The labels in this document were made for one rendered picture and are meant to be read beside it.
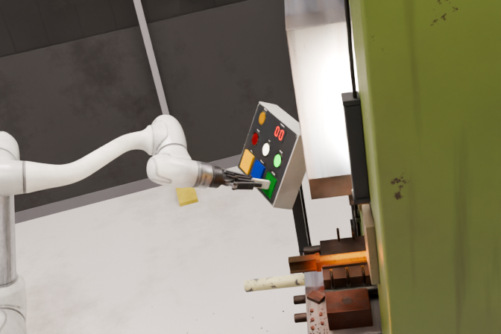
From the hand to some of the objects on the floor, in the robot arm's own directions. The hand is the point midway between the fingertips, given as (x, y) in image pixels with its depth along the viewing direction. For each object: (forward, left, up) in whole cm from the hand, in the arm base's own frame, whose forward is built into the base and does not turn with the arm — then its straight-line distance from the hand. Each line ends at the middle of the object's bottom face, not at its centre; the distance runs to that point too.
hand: (260, 183), depth 234 cm
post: (+14, +12, -103) cm, 104 cm away
